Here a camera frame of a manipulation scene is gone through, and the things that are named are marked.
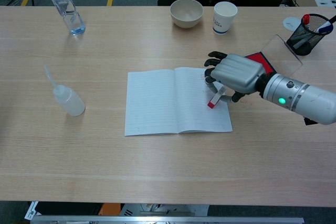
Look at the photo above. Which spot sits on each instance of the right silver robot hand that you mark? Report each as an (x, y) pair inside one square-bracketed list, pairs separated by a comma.
[(236, 73)]

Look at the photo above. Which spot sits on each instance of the open white lined notebook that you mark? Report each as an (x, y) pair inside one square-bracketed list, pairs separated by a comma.
[(162, 103)]

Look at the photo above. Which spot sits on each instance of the red ink pad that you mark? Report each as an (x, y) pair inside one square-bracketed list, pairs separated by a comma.
[(261, 60)]

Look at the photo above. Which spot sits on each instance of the white paper cup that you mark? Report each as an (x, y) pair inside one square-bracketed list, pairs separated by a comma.
[(223, 19)]

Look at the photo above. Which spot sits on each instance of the white round desk grommet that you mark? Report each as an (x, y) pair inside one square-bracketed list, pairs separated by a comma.
[(291, 23)]

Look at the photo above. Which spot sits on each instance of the beige bowl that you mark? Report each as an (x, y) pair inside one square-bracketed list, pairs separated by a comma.
[(186, 14)]

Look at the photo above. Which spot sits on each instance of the black mesh pen holder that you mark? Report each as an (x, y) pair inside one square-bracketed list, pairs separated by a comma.
[(305, 39)]

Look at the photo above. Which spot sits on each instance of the red capped marker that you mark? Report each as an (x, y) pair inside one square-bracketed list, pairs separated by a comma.
[(306, 20)]

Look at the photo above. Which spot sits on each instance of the blue and white marker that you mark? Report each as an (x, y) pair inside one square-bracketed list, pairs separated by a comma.
[(324, 27)]

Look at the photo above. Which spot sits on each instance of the translucent squeeze bottle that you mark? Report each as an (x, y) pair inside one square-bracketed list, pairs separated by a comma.
[(69, 100)]

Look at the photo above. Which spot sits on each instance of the clear plastic water bottle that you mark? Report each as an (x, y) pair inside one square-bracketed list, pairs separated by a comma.
[(67, 11)]

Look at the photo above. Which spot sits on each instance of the aluminium rail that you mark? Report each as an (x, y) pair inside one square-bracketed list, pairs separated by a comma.
[(168, 220)]

